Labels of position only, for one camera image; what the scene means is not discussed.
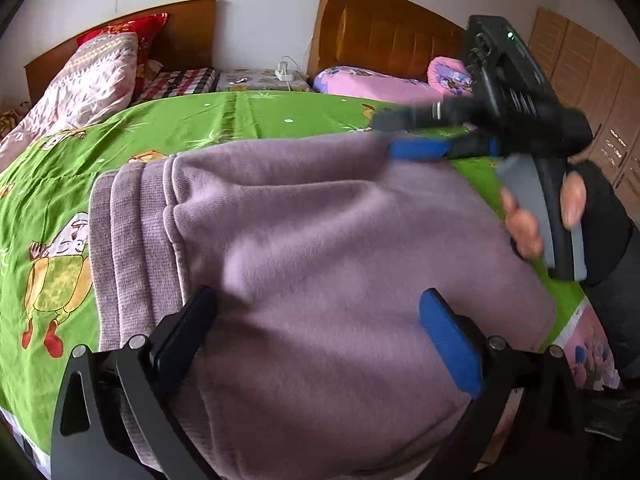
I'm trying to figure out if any wooden headboard right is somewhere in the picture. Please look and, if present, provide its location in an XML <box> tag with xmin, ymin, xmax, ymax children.
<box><xmin>306</xmin><ymin>0</ymin><xmax>472</xmax><ymax>84</ymax></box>

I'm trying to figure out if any person's right forearm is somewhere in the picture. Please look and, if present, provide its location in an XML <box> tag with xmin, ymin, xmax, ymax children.
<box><xmin>582</xmin><ymin>232</ymin><xmax>640</xmax><ymax>397</ymax></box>

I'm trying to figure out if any red plaid bedsheet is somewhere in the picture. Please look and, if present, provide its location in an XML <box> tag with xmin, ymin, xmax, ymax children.
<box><xmin>131</xmin><ymin>66</ymin><xmax>220</xmax><ymax>106</ymax></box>

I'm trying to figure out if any wooden headboard left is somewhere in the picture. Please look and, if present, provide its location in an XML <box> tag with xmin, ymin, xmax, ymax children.
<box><xmin>24</xmin><ymin>0</ymin><xmax>220</xmax><ymax>107</ymax></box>

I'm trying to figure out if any long pink pillow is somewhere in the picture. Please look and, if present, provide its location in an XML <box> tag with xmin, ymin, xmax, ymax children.
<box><xmin>312</xmin><ymin>66</ymin><xmax>447</xmax><ymax>107</ymax></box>

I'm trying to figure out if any red pillow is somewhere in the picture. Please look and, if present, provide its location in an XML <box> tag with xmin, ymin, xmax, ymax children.
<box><xmin>75</xmin><ymin>14</ymin><xmax>170</xmax><ymax>97</ymax></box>

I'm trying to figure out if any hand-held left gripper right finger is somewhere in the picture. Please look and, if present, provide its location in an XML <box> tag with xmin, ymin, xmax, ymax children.
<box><xmin>415</xmin><ymin>287</ymin><xmax>594</xmax><ymax>480</ymax></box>

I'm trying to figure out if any person's right hand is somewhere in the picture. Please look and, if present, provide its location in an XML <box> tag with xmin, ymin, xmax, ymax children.
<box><xmin>501</xmin><ymin>160</ymin><xmax>634</xmax><ymax>289</ymax></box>

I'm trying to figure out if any floral covered nightstand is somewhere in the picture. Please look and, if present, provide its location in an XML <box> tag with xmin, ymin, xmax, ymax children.
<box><xmin>216</xmin><ymin>67</ymin><xmax>314</xmax><ymax>94</ymax></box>

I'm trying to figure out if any purple knit sweater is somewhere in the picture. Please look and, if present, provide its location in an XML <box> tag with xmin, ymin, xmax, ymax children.
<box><xmin>89</xmin><ymin>132</ymin><xmax>559</xmax><ymax>480</ymax></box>

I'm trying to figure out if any pink cartoon print sheet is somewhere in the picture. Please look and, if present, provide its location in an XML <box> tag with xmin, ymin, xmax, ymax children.
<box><xmin>480</xmin><ymin>297</ymin><xmax>626</xmax><ymax>461</ymax></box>

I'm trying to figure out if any wooden headboard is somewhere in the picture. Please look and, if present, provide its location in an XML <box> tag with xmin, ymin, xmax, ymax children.
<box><xmin>24</xmin><ymin>0</ymin><xmax>220</xmax><ymax>107</ymax></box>
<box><xmin>306</xmin><ymin>0</ymin><xmax>472</xmax><ymax>84</ymax></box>

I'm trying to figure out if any green cartoon print bedsheet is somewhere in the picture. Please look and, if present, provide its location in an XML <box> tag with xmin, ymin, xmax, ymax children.
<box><xmin>0</xmin><ymin>90</ymin><xmax>594</xmax><ymax>427</ymax></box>

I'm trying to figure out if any pink cartoon print blanket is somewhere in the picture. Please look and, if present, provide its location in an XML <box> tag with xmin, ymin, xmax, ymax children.
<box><xmin>427</xmin><ymin>56</ymin><xmax>477</xmax><ymax>97</ymax></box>

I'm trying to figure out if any light wooden wardrobe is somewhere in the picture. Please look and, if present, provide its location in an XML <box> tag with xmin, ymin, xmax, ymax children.
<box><xmin>528</xmin><ymin>7</ymin><xmax>640</xmax><ymax>207</ymax></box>

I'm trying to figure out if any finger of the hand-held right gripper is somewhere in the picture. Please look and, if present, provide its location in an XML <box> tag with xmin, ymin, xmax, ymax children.
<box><xmin>370</xmin><ymin>96</ymin><xmax>482</xmax><ymax>134</ymax></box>
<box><xmin>386</xmin><ymin>132</ymin><xmax>502</xmax><ymax>162</ymax></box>

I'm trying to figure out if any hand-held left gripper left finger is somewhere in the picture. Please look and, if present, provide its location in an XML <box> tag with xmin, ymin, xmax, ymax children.
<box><xmin>50</xmin><ymin>285</ymin><xmax>219</xmax><ymax>480</ymax></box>

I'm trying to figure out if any pink floral quilt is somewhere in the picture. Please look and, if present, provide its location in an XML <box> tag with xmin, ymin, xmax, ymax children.
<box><xmin>0</xmin><ymin>32</ymin><xmax>142</xmax><ymax>174</ymax></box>

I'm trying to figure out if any tiger striped plush cloth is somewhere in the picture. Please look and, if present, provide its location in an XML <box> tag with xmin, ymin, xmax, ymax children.
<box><xmin>0</xmin><ymin>101</ymin><xmax>32</xmax><ymax>139</ymax></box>

